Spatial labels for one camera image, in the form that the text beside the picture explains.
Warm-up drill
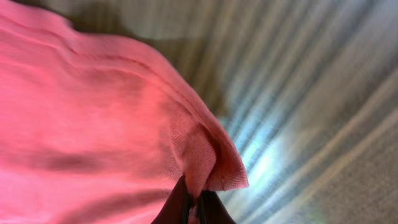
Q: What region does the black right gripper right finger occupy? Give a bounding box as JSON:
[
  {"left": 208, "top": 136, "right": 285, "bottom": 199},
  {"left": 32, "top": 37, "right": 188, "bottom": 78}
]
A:
[{"left": 197, "top": 190, "right": 236, "bottom": 224}]

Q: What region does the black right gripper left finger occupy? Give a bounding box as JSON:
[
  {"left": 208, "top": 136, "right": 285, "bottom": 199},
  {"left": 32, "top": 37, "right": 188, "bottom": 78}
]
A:
[{"left": 152, "top": 175, "right": 192, "bottom": 224}]

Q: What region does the red t-shirt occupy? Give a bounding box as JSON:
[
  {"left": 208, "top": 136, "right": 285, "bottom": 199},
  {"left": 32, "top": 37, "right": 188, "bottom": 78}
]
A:
[{"left": 1, "top": 1, "right": 248, "bottom": 223}]

